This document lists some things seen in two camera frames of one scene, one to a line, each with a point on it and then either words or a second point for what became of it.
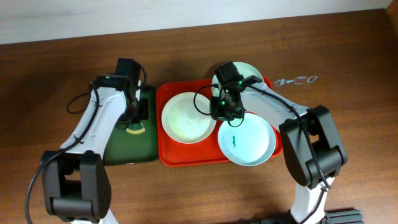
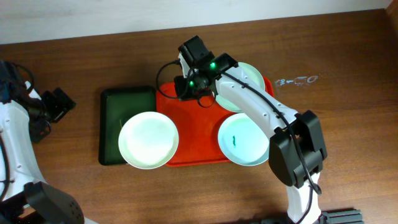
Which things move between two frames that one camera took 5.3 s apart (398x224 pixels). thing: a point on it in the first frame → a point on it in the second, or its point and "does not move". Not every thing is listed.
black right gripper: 221,112 → 182,82
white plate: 186,117 → 148,140
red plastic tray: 171,152 does not move
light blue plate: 250,144 does not move
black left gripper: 134,115 → 58,101
